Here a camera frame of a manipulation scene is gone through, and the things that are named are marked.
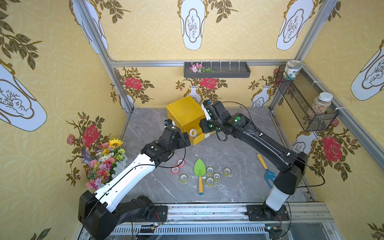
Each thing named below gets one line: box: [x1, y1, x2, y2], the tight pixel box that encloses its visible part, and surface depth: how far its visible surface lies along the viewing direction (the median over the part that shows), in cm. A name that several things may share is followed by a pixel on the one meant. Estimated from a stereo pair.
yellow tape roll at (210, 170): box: [206, 166, 214, 175], surface depth 89 cm
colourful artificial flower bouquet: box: [84, 138, 126, 191], surface depth 77 cm
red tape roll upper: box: [176, 158, 185, 167], surface depth 94 cm
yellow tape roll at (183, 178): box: [179, 173, 189, 184], surface depth 87 cm
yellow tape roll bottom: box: [206, 177, 215, 187], surface depth 85 cm
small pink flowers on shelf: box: [189, 62, 215, 73], surface depth 89 cm
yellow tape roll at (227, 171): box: [223, 167, 232, 177], surface depth 89 cm
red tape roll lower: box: [171, 165, 180, 175], surface depth 90 cm
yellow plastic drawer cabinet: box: [166, 95, 216, 146], surface depth 88 cm
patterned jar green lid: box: [282, 60, 303, 81], surface depth 87 cm
